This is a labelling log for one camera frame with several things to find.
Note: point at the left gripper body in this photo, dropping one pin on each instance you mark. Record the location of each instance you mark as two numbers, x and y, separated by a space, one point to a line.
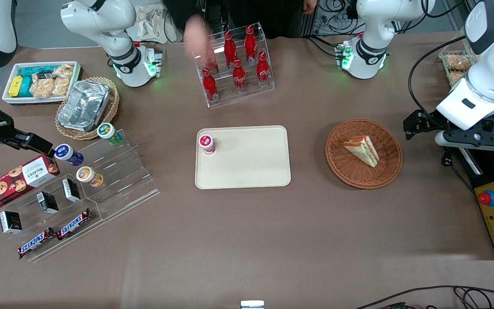
430 120

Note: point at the triangular sandwich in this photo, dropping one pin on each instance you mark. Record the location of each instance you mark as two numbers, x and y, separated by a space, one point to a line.
365 150

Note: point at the red cola bottle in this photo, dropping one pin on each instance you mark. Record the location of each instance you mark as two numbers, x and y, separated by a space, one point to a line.
263 71
230 49
212 65
209 86
239 77
251 45

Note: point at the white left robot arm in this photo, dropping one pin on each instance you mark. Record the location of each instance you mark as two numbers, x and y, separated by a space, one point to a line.
375 25

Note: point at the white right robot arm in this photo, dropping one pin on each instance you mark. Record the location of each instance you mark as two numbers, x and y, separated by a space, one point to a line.
114 25

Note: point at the person's right forearm black sleeve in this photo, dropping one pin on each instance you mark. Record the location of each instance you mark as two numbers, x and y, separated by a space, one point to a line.
178 10

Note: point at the aluminium foil tray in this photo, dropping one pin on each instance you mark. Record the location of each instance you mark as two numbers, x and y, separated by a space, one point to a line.
84 105

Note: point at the oval light wicker basket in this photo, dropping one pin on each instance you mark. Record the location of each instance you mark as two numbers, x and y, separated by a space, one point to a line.
112 107

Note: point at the round brown wicker basket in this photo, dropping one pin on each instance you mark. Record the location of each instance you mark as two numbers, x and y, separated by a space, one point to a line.
350 174

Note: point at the beige plastic tray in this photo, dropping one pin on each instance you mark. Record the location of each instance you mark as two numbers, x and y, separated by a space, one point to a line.
247 163

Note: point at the person's left hand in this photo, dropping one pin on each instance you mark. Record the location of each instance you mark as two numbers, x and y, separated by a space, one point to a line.
310 6

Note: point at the person's right hand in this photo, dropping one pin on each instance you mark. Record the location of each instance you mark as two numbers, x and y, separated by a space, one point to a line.
199 36

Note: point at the clear snack bag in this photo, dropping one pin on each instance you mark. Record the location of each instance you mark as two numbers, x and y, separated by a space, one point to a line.
456 78
459 62

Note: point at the white plastic bin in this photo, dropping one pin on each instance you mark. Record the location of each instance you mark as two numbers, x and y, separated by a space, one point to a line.
11 101

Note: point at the red cookie box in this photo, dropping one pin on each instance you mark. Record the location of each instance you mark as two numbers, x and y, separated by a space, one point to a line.
15 182

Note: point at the yellow small box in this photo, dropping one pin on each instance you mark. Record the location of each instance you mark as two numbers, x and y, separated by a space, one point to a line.
16 86

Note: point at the teal snack box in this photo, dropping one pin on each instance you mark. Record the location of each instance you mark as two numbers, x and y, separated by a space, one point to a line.
34 70
26 88

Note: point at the small black box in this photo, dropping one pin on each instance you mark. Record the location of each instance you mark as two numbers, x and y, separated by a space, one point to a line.
10 222
47 202
71 190

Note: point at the orange small can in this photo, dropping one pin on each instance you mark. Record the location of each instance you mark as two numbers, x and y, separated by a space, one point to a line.
88 176

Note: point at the clear cracker bag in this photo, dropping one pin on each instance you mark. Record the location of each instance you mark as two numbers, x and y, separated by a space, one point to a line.
42 88
62 79

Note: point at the black appliance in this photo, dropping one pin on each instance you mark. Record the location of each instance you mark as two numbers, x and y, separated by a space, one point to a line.
487 171

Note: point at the green-lid small can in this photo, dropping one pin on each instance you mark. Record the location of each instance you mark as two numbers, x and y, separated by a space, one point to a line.
109 132

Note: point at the clear acrylic stepped stand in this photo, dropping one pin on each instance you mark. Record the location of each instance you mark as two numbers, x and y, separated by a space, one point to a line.
28 223
131 184

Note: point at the Snickers chocolate bar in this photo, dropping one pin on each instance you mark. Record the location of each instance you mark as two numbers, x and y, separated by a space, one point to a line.
36 243
74 224

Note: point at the red emergency stop button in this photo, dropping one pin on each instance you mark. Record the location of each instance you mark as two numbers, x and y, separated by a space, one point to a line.
487 198

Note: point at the crumpled beige bag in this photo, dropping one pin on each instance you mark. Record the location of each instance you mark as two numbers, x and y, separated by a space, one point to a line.
148 25

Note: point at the red-lid small can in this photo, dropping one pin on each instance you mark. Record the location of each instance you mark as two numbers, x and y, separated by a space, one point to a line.
206 143

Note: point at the clear acrylic bottle rack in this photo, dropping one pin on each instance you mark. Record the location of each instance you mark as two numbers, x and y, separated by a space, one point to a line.
251 92

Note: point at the person in black clothing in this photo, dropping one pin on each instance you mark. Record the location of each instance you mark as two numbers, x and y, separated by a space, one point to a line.
264 17

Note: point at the white device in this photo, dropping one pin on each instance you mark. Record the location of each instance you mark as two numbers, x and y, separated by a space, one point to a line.
252 305

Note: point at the black metal frame post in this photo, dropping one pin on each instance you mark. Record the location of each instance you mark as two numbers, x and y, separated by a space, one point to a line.
310 26

